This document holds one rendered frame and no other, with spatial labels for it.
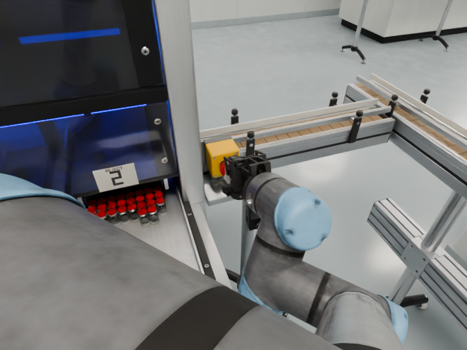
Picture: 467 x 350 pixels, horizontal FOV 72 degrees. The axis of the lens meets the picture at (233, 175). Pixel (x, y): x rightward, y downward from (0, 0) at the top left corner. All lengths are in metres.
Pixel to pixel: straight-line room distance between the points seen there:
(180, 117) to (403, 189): 1.98
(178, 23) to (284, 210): 0.37
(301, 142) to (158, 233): 0.50
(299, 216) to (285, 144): 0.58
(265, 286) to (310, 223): 0.11
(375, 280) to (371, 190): 0.71
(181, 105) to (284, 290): 0.41
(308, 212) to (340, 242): 1.56
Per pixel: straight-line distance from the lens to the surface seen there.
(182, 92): 0.66
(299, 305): 0.46
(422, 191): 2.51
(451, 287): 1.31
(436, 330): 1.86
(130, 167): 0.73
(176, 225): 0.80
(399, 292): 1.55
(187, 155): 0.74
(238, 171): 0.60
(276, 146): 0.96
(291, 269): 0.46
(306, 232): 0.43
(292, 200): 0.42
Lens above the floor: 1.48
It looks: 40 degrees down
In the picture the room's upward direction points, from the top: straight up
